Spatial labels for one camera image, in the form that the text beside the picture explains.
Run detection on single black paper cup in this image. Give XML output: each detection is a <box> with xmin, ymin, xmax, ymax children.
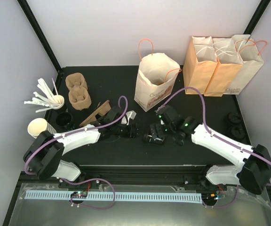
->
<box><xmin>151</xmin><ymin>137</ymin><xmax>166</xmax><ymax>145</ymax></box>

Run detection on printed Cream Bear paper bag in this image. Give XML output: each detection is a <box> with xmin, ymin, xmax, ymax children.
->
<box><xmin>134</xmin><ymin>52</ymin><xmax>182</xmax><ymax>112</ymax></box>

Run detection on black paper cup stack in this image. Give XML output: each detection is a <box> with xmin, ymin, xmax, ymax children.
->
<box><xmin>56</xmin><ymin>112</ymin><xmax>76</xmax><ymax>130</ymax></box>

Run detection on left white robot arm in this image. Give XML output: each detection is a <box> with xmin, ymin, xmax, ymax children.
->
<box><xmin>23</xmin><ymin>106</ymin><xmax>138</xmax><ymax>188</ymax></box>

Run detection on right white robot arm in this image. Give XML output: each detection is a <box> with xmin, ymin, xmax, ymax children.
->
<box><xmin>156</xmin><ymin>105</ymin><xmax>271</xmax><ymax>195</ymax></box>

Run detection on black coffee lid back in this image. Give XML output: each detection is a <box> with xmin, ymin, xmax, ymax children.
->
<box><xmin>225</xmin><ymin>112</ymin><xmax>243</xmax><ymax>125</ymax></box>

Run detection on black coffee lid middle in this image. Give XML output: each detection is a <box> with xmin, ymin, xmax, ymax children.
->
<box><xmin>228</xmin><ymin>126</ymin><xmax>245</xmax><ymax>140</ymax></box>

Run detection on back-left pulp cup carrier stack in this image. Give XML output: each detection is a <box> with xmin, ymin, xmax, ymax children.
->
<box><xmin>65</xmin><ymin>73</ymin><xmax>92</xmax><ymax>110</ymax></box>

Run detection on left orange paper bag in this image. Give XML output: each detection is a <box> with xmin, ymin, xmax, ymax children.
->
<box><xmin>183</xmin><ymin>36</ymin><xmax>217</xmax><ymax>94</ymax></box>

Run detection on orange paper bag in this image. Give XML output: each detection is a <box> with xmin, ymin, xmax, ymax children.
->
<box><xmin>204</xmin><ymin>38</ymin><xmax>243</xmax><ymax>97</ymax></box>
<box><xmin>183</xmin><ymin>36</ymin><xmax>217</xmax><ymax>94</ymax></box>

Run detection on stack of white paper cups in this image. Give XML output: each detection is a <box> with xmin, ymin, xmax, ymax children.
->
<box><xmin>27</xmin><ymin>118</ymin><xmax>56</xmax><ymax>138</ymax></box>

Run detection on middle orange paper bag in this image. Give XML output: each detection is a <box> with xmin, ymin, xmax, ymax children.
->
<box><xmin>204</xmin><ymin>38</ymin><xmax>243</xmax><ymax>97</ymax></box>

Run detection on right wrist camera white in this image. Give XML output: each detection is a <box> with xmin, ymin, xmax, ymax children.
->
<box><xmin>156</xmin><ymin>106</ymin><xmax>167</xmax><ymax>124</ymax></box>

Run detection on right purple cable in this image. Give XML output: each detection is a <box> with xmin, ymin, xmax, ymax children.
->
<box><xmin>155</xmin><ymin>86</ymin><xmax>271</xmax><ymax>186</ymax></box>

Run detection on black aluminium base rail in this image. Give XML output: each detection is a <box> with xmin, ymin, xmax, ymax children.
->
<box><xmin>20</xmin><ymin>164</ymin><xmax>270</xmax><ymax>191</ymax></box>

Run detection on light blue cable duct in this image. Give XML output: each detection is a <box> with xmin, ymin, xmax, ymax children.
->
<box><xmin>24</xmin><ymin>190</ymin><xmax>202</xmax><ymax>204</ymax></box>

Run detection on white bag orange handles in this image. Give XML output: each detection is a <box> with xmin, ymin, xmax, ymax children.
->
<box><xmin>224</xmin><ymin>34</ymin><xmax>267</xmax><ymax>95</ymax></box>

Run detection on right black frame post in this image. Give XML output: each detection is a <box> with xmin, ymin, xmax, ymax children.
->
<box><xmin>243</xmin><ymin>0</ymin><xmax>271</xmax><ymax>35</ymax></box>

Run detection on black frame post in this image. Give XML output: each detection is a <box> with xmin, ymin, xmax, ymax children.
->
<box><xmin>17</xmin><ymin>0</ymin><xmax>62</xmax><ymax>72</ymax></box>
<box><xmin>243</xmin><ymin>0</ymin><xmax>271</xmax><ymax>35</ymax></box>

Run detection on left black frame post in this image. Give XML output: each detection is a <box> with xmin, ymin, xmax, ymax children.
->
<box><xmin>17</xmin><ymin>0</ymin><xmax>62</xmax><ymax>72</ymax></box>

